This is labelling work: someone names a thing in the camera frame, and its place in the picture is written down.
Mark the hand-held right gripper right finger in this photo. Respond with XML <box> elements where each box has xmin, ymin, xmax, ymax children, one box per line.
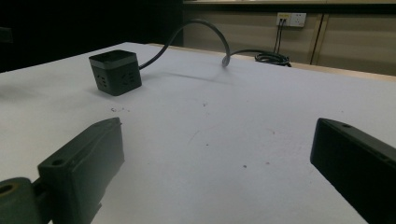
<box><xmin>309</xmin><ymin>117</ymin><xmax>396</xmax><ymax>224</ymax></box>

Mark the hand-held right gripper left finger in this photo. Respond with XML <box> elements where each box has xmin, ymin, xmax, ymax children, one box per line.
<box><xmin>36</xmin><ymin>117</ymin><xmax>126</xmax><ymax>224</ymax></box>

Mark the black cube power socket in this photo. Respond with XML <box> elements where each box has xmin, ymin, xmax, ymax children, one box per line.
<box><xmin>88</xmin><ymin>49</ymin><xmax>143</xmax><ymax>97</ymax></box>

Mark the black coiled cable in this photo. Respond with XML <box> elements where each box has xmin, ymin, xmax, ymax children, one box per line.
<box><xmin>254</xmin><ymin>18</ymin><xmax>292</xmax><ymax>68</ymax></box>

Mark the white wall outlet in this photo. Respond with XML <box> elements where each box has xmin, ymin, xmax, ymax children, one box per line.
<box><xmin>276</xmin><ymin>12</ymin><xmax>307</xmax><ymax>28</ymax></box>

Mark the grey power socket cable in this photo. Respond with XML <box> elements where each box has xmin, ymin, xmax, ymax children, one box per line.
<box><xmin>138</xmin><ymin>19</ymin><xmax>260</xmax><ymax>71</ymax></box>

